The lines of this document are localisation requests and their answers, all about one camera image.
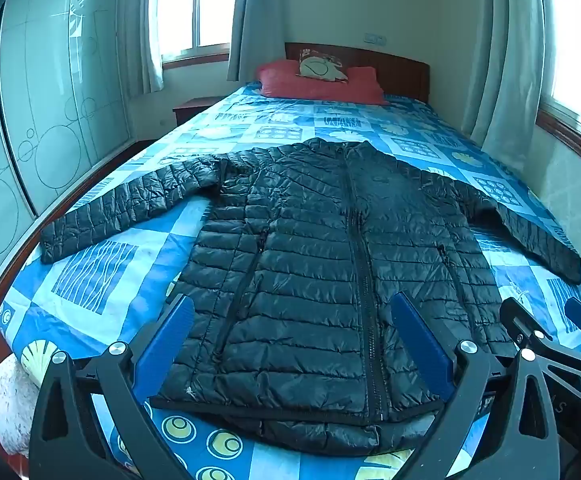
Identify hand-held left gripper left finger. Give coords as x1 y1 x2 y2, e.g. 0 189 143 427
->
29 294 196 480

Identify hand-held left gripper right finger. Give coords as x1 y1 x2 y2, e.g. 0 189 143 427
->
389 291 561 480

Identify black puffer jacket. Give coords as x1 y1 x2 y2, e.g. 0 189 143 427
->
39 137 581 458

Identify bed with blue patterned sheet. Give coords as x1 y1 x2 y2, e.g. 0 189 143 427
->
0 82 581 480

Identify white fuzzy cloth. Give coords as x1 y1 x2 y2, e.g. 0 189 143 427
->
0 355 46 458

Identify wooden nightstand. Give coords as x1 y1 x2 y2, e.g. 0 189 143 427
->
172 96 225 126

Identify long grey curtain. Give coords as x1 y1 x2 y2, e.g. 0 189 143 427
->
461 0 556 166

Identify glass door wardrobe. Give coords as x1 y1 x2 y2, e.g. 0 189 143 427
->
0 0 134 306

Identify red pillow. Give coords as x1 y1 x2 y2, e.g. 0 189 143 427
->
256 59 390 106

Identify cream printed cushion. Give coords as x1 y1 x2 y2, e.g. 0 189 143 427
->
298 49 350 82

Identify pale sheer curtain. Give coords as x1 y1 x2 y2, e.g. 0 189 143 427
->
120 0 164 93

